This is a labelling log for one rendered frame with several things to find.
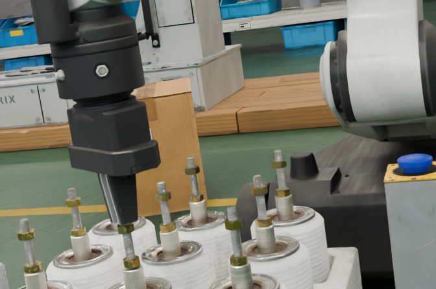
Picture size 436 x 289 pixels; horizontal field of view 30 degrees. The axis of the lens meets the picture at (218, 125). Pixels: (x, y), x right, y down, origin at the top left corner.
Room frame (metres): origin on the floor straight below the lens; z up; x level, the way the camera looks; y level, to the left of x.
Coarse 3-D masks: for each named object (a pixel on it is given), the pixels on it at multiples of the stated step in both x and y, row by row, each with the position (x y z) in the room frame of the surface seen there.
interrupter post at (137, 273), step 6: (126, 270) 0.82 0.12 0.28; (132, 270) 0.82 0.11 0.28; (138, 270) 0.82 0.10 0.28; (126, 276) 0.82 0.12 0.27; (132, 276) 0.81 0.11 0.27; (138, 276) 0.82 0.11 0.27; (144, 276) 0.82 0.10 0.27; (126, 282) 0.82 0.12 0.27; (132, 282) 0.81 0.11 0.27; (138, 282) 0.82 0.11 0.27; (144, 282) 0.82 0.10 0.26; (126, 288) 0.82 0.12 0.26; (132, 288) 0.81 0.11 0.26; (138, 288) 0.81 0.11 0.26; (144, 288) 0.82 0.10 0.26
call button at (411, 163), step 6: (402, 156) 0.94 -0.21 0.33; (408, 156) 0.93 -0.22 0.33; (414, 156) 0.93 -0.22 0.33; (420, 156) 0.92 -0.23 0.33; (426, 156) 0.92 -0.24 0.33; (402, 162) 0.91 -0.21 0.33; (408, 162) 0.91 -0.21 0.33; (414, 162) 0.91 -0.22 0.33; (420, 162) 0.91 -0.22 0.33; (426, 162) 0.91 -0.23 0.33; (432, 162) 0.92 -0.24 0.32; (402, 168) 0.92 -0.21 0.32; (408, 168) 0.91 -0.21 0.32; (414, 168) 0.91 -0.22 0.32; (420, 168) 0.91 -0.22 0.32; (426, 168) 0.91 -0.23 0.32
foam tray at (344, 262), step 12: (336, 252) 1.05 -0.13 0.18; (348, 252) 1.05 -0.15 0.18; (336, 264) 1.01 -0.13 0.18; (348, 264) 1.00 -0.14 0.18; (336, 276) 0.97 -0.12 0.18; (348, 276) 0.97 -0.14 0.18; (360, 276) 1.06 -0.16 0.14; (324, 288) 0.94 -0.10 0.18; (336, 288) 0.93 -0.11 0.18; (348, 288) 0.95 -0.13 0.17; (360, 288) 1.05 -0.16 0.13
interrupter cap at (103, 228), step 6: (138, 216) 1.11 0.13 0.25; (102, 222) 1.11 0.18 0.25; (108, 222) 1.10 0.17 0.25; (138, 222) 1.08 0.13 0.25; (144, 222) 1.08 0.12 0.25; (96, 228) 1.08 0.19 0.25; (102, 228) 1.08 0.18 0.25; (108, 228) 1.08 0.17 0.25; (138, 228) 1.06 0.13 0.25; (96, 234) 1.06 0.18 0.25; (102, 234) 1.05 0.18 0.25; (108, 234) 1.05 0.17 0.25; (114, 234) 1.05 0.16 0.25
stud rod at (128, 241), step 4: (124, 236) 0.82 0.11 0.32; (128, 236) 0.82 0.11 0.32; (124, 240) 0.82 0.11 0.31; (128, 240) 0.82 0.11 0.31; (124, 244) 0.82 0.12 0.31; (128, 244) 0.82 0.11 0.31; (132, 244) 0.82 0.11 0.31; (128, 248) 0.82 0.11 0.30; (132, 248) 0.82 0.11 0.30; (128, 252) 0.82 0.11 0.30; (132, 252) 0.82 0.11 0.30; (128, 256) 0.82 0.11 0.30; (132, 256) 0.82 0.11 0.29; (128, 268) 0.82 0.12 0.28; (132, 268) 0.82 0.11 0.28
